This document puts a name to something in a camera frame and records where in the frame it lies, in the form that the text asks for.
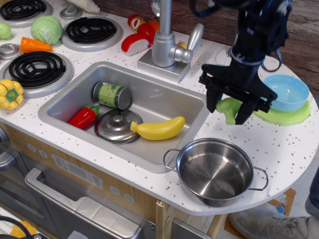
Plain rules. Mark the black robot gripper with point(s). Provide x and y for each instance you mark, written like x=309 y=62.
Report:
x=241 y=81

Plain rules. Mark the green toy broccoli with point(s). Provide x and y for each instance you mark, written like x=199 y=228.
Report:
x=230 y=108

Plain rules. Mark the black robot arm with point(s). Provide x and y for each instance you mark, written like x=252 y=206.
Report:
x=261 y=30

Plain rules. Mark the blue toy knife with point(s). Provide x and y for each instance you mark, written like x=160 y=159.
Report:
x=222 y=58

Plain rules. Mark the blue plastic bowl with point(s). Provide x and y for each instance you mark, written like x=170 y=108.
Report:
x=292 y=92

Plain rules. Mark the green plastic plate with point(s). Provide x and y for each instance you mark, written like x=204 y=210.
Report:
x=286 y=117

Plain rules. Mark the stainless steel pot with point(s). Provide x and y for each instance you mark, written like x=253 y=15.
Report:
x=214 y=172

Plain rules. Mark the yellow toy banana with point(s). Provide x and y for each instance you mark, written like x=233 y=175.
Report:
x=159 y=130

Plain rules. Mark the silver toy faucet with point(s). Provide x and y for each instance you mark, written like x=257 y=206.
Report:
x=167 y=59

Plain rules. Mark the stainless steel sink basin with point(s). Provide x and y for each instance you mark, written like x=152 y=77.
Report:
x=152 y=99

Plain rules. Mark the red white toy sushi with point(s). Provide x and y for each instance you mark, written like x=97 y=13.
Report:
x=134 y=44

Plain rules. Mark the red toy chips can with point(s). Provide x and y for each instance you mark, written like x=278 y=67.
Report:
x=140 y=26

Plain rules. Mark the steel pot lid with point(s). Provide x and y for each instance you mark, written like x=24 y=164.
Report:
x=114 y=126

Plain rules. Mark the green toy can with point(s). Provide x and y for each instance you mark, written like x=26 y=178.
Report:
x=112 y=95

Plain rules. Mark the grey shoe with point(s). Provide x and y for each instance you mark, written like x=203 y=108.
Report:
x=261 y=223

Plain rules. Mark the red toy chili pepper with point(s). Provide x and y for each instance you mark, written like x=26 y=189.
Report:
x=85 y=117

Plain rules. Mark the white squeeze bottle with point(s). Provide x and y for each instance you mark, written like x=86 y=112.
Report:
x=87 y=5

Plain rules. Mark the upper silver stove knob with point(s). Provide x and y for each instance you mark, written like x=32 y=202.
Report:
x=71 y=12

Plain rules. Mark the silver stove knob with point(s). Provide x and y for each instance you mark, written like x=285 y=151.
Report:
x=9 y=51
x=71 y=12

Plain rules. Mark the front left stove burner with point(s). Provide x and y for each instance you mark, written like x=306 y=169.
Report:
x=39 y=73

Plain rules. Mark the green toy cabbage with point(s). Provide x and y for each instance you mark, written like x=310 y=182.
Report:
x=47 y=29

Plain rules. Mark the orange toy carrot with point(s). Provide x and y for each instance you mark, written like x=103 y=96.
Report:
x=28 y=45

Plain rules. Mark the yellow toy bell pepper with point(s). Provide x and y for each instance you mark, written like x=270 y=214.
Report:
x=11 y=94

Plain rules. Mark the back left stove burner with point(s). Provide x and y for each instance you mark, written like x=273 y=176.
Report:
x=22 y=13

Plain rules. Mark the light green toy fruit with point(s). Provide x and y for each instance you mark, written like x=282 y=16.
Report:
x=5 y=31

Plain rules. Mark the yellow toy on floor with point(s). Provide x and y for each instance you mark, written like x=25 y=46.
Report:
x=18 y=233

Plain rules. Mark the grey oven door handle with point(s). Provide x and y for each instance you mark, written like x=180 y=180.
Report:
x=84 y=215

